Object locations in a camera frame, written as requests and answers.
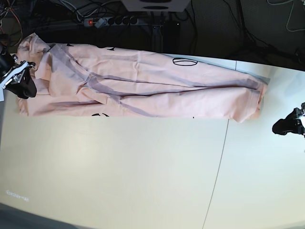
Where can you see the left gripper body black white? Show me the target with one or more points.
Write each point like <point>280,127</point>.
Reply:
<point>299,114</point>

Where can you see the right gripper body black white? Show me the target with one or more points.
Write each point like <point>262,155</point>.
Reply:
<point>11,72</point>

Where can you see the pink T-shirt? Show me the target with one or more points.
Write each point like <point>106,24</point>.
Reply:
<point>83,80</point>

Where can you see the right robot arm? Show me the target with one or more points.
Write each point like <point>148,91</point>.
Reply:
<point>4,44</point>

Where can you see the white power strip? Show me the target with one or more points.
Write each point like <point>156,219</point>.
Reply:
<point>110,21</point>

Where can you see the white box under table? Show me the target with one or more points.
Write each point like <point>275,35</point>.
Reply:
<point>155,5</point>

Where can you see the black table leg column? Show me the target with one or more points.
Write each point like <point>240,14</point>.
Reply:
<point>165,37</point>

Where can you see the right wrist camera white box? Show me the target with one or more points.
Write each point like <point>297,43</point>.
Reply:
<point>1,94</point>

